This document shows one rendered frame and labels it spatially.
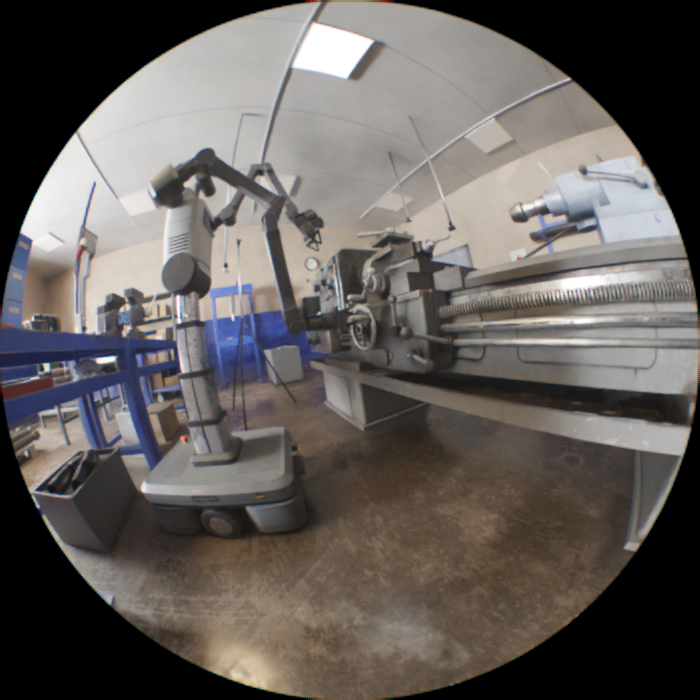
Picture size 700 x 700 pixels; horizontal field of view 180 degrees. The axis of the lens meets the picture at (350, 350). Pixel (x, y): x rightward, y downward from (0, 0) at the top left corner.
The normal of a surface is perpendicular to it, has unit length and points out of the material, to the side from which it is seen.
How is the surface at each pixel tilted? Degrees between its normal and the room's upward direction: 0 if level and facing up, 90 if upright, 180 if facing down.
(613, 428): 90
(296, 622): 0
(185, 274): 90
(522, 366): 90
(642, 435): 90
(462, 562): 0
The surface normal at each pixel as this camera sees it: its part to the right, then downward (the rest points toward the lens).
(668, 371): -0.89, 0.15
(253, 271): 0.44, 0.02
